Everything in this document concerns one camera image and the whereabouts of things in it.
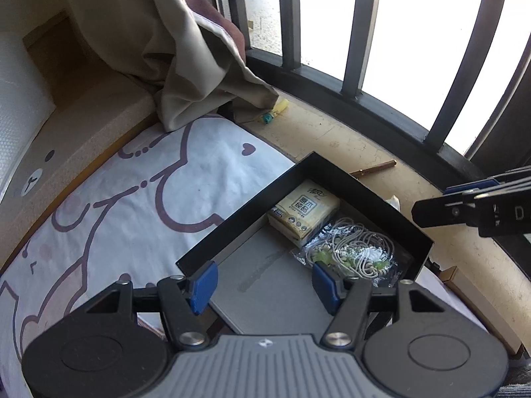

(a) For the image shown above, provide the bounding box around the beige curtain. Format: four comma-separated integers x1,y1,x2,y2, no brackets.
67,0,278,131

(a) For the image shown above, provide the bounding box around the cartoon bear bed sheet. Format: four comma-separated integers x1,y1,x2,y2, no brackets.
1,116,292,397

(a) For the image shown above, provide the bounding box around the white bubble mailer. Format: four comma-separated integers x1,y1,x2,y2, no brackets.
0,32,55,195

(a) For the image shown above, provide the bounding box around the bagged white cord necklace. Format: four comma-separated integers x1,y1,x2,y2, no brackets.
290,214,406,290

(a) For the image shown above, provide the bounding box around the yellow tissue pack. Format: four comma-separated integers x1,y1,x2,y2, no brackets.
267,180,340,248

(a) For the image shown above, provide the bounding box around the dark window railing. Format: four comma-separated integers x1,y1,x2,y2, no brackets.
207,0,531,266

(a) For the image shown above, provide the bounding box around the cardboard box on sill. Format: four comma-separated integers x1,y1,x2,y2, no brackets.
439,266,523,356

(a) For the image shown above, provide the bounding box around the brown pen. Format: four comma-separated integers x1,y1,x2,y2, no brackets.
350,160,397,178

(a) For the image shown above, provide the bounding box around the beige bear cushion mat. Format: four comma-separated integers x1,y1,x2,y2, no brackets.
1,63,157,263

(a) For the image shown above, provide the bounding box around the yellow teal small toy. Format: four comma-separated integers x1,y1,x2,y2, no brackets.
258,99,289,125

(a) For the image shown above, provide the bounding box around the black storage box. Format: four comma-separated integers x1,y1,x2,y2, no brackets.
178,154,433,335

